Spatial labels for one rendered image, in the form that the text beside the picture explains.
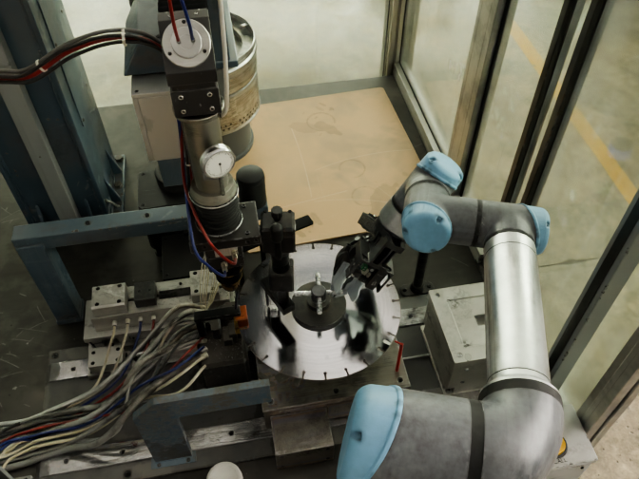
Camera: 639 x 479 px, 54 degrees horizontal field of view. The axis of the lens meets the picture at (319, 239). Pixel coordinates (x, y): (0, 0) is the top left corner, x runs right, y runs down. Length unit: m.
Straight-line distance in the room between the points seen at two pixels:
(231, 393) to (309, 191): 0.78
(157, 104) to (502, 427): 0.61
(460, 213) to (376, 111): 1.10
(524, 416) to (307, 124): 1.40
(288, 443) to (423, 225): 0.54
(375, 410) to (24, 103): 1.04
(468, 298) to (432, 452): 0.73
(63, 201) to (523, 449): 1.26
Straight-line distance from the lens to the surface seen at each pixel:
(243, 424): 1.36
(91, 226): 1.35
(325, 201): 1.73
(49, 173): 1.60
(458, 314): 1.35
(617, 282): 1.07
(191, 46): 0.81
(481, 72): 1.49
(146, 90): 0.92
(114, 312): 1.43
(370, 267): 1.13
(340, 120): 1.99
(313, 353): 1.21
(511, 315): 0.84
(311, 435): 1.28
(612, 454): 2.35
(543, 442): 0.74
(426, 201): 0.97
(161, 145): 0.97
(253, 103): 1.75
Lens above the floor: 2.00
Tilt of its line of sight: 50 degrees down
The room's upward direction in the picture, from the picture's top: straight up
